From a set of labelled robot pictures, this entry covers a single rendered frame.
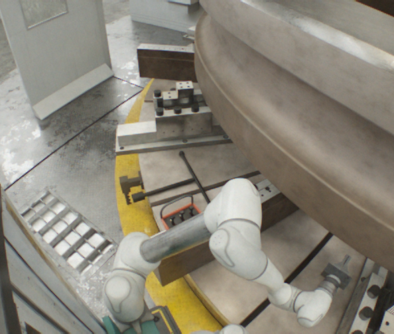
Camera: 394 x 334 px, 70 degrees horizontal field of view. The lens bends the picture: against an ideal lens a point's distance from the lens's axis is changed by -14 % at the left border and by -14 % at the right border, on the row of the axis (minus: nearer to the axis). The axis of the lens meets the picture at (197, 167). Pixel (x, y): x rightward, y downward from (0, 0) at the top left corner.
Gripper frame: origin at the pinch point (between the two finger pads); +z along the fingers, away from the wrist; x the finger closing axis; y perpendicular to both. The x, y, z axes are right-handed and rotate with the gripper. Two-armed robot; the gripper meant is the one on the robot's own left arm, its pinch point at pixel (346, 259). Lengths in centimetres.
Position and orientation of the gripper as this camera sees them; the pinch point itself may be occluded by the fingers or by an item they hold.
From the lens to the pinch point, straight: 154.7
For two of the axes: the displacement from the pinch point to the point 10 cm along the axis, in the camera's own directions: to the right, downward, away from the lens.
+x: -7.3, -4.9, 4.8
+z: 6.8, -5.2, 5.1
